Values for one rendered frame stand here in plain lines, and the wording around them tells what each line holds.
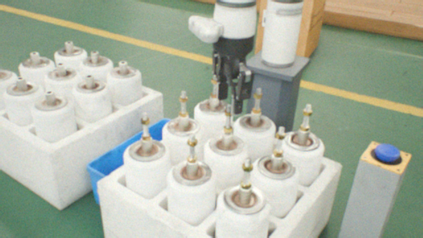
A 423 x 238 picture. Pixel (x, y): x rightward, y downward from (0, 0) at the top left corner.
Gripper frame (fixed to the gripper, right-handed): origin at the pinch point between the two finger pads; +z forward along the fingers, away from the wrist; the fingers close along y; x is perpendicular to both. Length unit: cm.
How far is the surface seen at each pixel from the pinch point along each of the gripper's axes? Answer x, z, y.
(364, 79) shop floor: -93, 36, 59
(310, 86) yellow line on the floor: -67, 36, 61
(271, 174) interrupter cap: -4.1, 10.6, -12.0
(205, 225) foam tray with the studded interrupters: 9.8, 17.9, -13.2
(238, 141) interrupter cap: -2.9, 10.5, 0.2
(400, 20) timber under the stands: -150, 28, 100
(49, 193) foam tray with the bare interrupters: 37, 32, 24
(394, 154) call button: -21.6, 2.9, -22.3
